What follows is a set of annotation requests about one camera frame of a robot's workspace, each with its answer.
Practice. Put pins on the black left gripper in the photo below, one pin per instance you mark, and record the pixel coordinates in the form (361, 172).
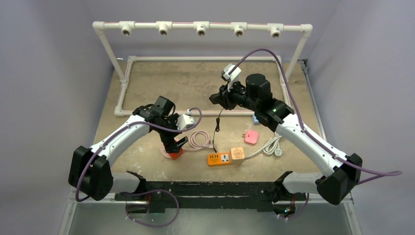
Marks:
(170, 145)

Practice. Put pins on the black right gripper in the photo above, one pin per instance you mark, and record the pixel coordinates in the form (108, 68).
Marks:
(223, 98)

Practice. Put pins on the red cube socket adapter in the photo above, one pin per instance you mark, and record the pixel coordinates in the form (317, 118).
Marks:
(175, 156)

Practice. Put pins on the black charger adapter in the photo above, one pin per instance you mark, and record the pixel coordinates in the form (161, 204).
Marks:
(216, 130)

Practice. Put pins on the blue square charger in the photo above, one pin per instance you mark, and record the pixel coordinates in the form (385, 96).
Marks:
(255, 120)

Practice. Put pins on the orange power strip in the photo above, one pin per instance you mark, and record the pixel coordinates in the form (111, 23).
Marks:
(270, 148)

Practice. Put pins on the beige cube socket adapter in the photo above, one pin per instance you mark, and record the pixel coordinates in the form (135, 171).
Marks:
(237, 155)

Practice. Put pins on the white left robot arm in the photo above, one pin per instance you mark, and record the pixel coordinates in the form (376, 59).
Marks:
(90, 171)

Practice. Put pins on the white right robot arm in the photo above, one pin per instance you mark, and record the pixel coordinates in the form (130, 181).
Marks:
(336, 178)

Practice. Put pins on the pink square charger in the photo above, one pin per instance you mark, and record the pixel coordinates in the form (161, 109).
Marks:
(250, 137)

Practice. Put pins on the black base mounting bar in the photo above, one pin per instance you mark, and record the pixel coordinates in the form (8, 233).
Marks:
(259, 196)

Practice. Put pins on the aluminium rail frame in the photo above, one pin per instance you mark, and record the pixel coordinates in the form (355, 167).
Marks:
(108, 217)

